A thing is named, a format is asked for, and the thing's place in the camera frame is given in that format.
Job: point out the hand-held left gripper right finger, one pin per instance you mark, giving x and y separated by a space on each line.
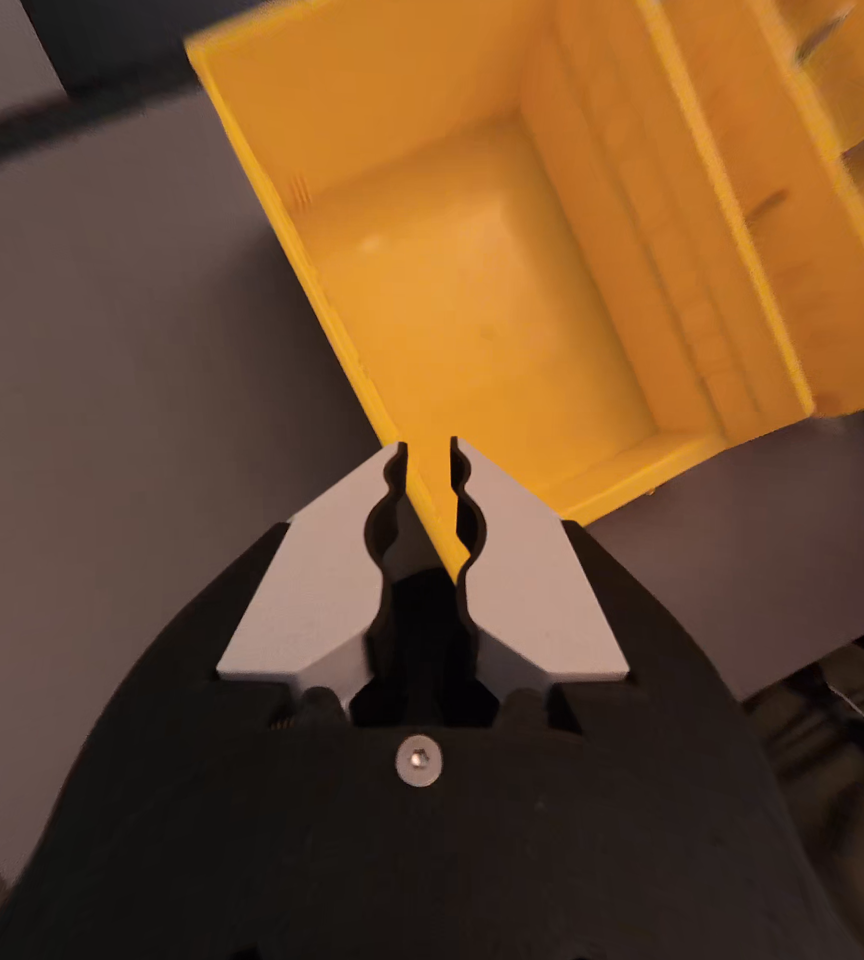
544 600

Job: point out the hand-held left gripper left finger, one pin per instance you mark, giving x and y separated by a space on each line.
304 600

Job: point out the yellow divided plastic bin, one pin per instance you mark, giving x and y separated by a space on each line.
814 262

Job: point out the black flat pad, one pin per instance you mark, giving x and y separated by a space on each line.
116 37

